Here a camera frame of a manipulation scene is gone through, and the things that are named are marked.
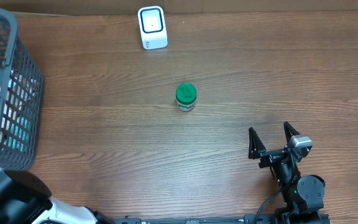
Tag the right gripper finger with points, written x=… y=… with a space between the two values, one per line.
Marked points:
x=256 y=147
x=291 y=134

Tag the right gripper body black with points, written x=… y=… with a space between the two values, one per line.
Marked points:
x=271 y=156

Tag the green lid jar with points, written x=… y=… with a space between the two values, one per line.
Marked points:
x=186 y=96

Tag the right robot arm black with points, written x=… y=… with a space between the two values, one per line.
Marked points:
x=302 y=195

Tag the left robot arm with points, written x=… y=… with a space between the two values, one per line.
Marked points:
x=24 y=198

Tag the white barcode scanner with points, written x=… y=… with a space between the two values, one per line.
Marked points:
x=153 y=30

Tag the grey plastic shopping basket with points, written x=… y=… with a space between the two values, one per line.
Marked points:
x=21 y=97

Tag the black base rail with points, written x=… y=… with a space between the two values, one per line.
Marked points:
x=191 y=221

